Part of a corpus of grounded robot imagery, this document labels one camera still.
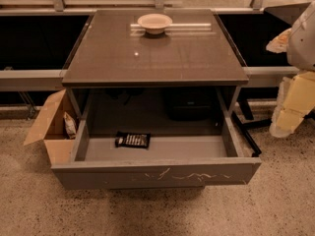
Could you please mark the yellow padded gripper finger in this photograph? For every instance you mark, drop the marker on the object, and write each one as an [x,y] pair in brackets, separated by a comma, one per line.
[296,98]
[279,43]

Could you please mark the black rxbar chocolate bar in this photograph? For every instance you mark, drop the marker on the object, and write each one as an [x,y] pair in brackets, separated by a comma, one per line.
[132,140]

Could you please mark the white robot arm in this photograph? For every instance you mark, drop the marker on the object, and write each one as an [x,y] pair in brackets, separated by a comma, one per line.
[300,51]

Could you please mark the dark cabinet counter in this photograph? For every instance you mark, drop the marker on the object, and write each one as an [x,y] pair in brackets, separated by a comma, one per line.
[116,52]

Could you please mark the grey open top drawer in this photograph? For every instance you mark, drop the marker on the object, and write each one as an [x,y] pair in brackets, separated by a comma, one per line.
[180,154]

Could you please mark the white bowl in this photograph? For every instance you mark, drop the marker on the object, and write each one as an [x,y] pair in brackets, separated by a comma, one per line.
[154,23]

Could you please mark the snack bag in box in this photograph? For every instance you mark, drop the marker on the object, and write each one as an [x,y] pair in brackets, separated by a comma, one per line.
[70,125]

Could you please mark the brown cardboard box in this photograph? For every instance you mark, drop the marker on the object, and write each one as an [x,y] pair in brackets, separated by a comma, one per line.
[49,127]

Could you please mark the black drawer slide rail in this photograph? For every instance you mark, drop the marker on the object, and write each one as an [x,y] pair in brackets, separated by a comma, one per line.
[256,150]

